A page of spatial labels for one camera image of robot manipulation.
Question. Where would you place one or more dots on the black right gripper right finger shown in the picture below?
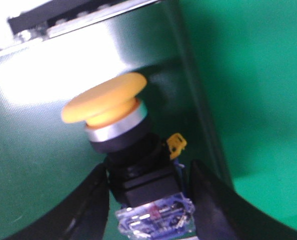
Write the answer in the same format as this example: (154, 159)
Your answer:
(222, 214)

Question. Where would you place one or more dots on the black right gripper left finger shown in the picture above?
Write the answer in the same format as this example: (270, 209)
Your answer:
(82, 215)

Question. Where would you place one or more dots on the yellow mushroom push button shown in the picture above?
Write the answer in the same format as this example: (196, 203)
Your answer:
(144, 174)

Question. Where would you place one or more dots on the green conveyor belt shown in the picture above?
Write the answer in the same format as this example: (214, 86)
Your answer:
(54, 58)

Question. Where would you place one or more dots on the green plastic tray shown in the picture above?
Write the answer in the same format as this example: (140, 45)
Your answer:
(246, 52)

